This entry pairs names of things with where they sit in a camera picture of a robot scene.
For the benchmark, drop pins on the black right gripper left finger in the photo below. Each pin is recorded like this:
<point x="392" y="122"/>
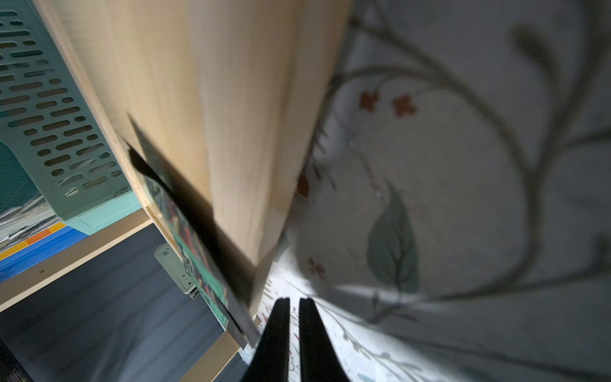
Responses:
<point x="270" y="362"/>

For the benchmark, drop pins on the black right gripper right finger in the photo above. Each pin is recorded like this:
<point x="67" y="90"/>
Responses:
<point x="318" y="360"/>

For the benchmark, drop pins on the green tea bag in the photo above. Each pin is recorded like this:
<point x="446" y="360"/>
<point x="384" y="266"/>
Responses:
<point x="193" y="236"/>

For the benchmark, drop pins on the wooden two-tier shelf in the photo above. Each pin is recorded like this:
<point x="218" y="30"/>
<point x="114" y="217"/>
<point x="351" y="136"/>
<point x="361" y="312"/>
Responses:
<point x="228" y="94"/>

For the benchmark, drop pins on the green file organizer box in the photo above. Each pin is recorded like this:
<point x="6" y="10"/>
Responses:
<point x="48" y="126"/>

